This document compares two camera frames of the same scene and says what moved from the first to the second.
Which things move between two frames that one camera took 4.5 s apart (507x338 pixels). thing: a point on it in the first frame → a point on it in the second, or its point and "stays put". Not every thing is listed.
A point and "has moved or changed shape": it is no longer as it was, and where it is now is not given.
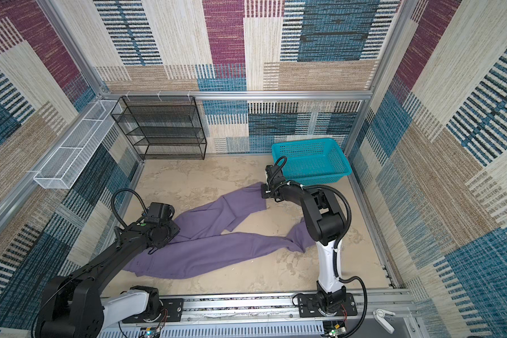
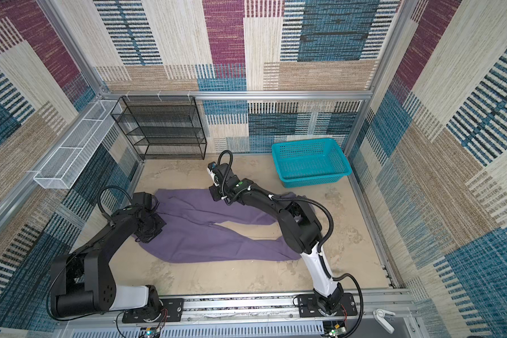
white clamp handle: [379, 315] stays put
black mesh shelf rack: [162, 127] stays put
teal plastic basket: [312, 160] stays put
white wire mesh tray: [62, 169] stays put
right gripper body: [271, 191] → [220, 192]
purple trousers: [196, 242] has moved or changed shape
